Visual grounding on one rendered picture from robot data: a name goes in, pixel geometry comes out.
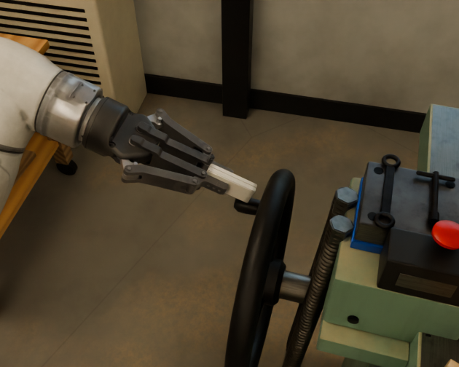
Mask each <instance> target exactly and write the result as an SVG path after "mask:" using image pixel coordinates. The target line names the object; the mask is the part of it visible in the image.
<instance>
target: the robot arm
mask: <svg viewBox="0 0 459 367"><path fill-rule="evenodd" d="M35 132H38V133H40V134H41V135H43V136H47V137H49V138H51V139H53V140H56V141H58V142H60V143H63V144H65V145H67V146H70V147H71V148H76V147H78V146H79V145H80V144H81V143H82V145H83V146H84V148H86V149H89V150H91V151H93V152H95V153H97V154H100V155H101V156H104V157H107V156H110V157H111V158H113V159H114V161H115V162H116V163H118V164H121V168H122V177H121V181H122V182H123V183H142V184H148V185H151V186H156V187H160V188H164V189H169V190H172V191H175V192H181V193H185V194H193V193H194V191H195V190H199V189H200V188H201V187H205V188H207V189H209V190H211V191H213V192H216V193H217V194H222V195H224V193H226V194H228V195H230V196H232V197H235V198H237V199H239V200H242V201H244V202H246V203H247V202H248V201H249V200H250V199H251V197H252V196H253V195H254V193H255V191H256V187H257V185H256V184H255V183H253V182H251V181H248V180H246V179H244V178H242V177H240V176H238V175H235V174H234V173H233V172H234V171H233V170H231V169H230V168H228V167H225V166H223V165H221V164H219V163H217V162H214V159H215V156H214V155H213V154H212V153H211V152H212V151H213V149H212V147H210V146H209V145H208V144H207V143H205V142H204V141H202V140H200V139H199V138H198V137H197V136H195V135H193V134H192V133H191V132H190V131H188V130H186V129H185V128H184V127H182V126H181V125H179V124H178V123H177V122H175V121H173V120H172V119H171V118H170V117H169V116H168V115H167V114H166V112H165V111H164V110H163V109H162V108H158V109H157V110H156V112H155V114H152V115H149V116H146V115H144V114H135V113H133V112H132V111H131V110H130V109H129V108H128V106H126V105H125V104H123V103H120V102H118V101H116V100H114V99H112V98H109V97H104V98H103V90H102V89H101V88H100V87H98V86H96V85H94V84H92V83H89V82H87V81H85V80H83V79H81V78H79V77H77V76H74V75H73V74H72V73H70V72H66V71H64V70H63V69H61V68H59V67H57V66H56V65H55V64H54V63H52V62H51V61H50V60H49V59H48V58H46V57H45V56H43V55H42V54H40V53H38V52H37V51H35V50H33V49H31V48H29V47H27V46H25V45H22V44H20V43H17V42H14V41H13V40H10V39H7V38H3V37H0V214H1V212H2V210H3V208H4V206H5V204H6V201H7V199H8V197H9V194H10V192H11V190H12V187H13V185H14V182H15V179H16V177H17V173H18V171H19V166H20V161H21V158H22V155H23V152H24V151H25V148H26V146H27V144H28V142H29V141H30V139H31V137H32V136H33V134H34V133H35ZM159 143H160V144H159ZM138 163H141V164H142V165H138Z"/></svg>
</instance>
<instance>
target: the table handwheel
mask: <svg viewBox="0 0 459 367"><path fill-rule="evenodd" d="M294 194H295V177H294V175H293V173H292V172H291V171H290V170H287V169H280V170H277V171H275V172H274V173H273V174H272V175H271V177H270V179H269V181H268V183H267V185H266V187H265V190H264V193H263V195H262V198H261V201H260V203H259V207H258V210H257V212H256V216H255V219H254V223H253V226H252V229H251V233H250V237H249V240H248V244H247V248H246V253H245V256H244V259H243V265H242V268H241V272H240V277H239V281H238V287H237V291H236V294H235V301H234V305H233V309H232V317H231V321H230V325H229V333H228V339H227V348H226V355H225V363H224V367H258V365H259V360H260V357H261V354H262V350H263V346H264V341H265V338H266V335H267V330H268V327H269V323H270V318H271V314H272V308H273V306H274V305H275V304H277V303H278V301H279V299H285V300H289V301H294V302H297V303H300V304H303V301H304V299H305V296H306V293H307V289H308V287H309V284H310V281H311V276H308V275H302V274H299V273H296V272H290V271H286V265H285V264H284V262H283V259H284V255H285V251H286V243H287V239H288V235H289V227H290V223H291V215H292V210H293V205H294Z"/></svg>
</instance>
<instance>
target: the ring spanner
mask: <svg viewBox="0 0 459 367"><path fill-rule="evenodd" d="M387 159H394V160H395V161H396V164H393V165H392V164H389V163H388V162H387V161H386V160H387ZM382 164H383V165H384V166H385V167H386V169H385V180H384V186H383V193H382V204H381V211H380V212H379V213H377V214H376V215H375V216H374V222H375V224H376V225H377V226H378V227H380V228H381V229H390V228H392V227H393V226H394V224H395V218H394V217H393V216H392V215H391V200H392V193H393V180H394V173H395V168H398V167H399V166H400V164H401V160H400V159H399V158H398V157H397V156H396V155H394V154H386V155H384V156H383V157H382ZM380 217H386V218H388V219H389V220H390V223H389V224H383V223H381V222H380Z"/></svg>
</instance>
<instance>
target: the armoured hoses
mask: <svg viewBox="0 0 459 367"><path fill-rule="evenodd" d="M357 202H358V195H357V192H355V191H354V190H353V189H351V188H348V187H341V188H339V189H337V190H336V192H335V194H334V199H333V201H332V204H331V210H330V211H329V215H328V218H327V221H326V224H325V227H324V228H323V233H322V235H321V239H320V242H319V245H318V248H317V251H316V254H315V257H314V260H313V263H312V266H311V269H310V273H309V275H308V276H311V281H310V284H309V287H308V289H307V293H306V296H305V299H304V301H303V304H300V303H299V306H298V309H297V313H296V315H295V318H294V322H293V324H292V327H291V330H290V333H289V337H288V340H287V343H286V356H285V359H284V362H283V365H282V367H301V364H302V360H303V358H304V356H305V353H306V351H307V348H308V346H309V343H310V340H311V338H312V335H313V332H314V330H315V327H316V324H317V322H318V319H319V317H320V314H321V312H322V309H323V306H324V302H325V298H326V293H327V291H328V287H329V282H330V279H331V275H332V271H333V268H334V262H335V259H336V257H337V251H338V248H339V245H340V242H341V241H343V240H345V239H346V238H348V237H349V236H351V235H352V232H353V226H354V225H353V222H352V221H351V220H350V219H349V218H347V217H346V216H345V213H346V211H348V210H350V209H351V208H354V207H355V206H356V205H357Z"/></svg>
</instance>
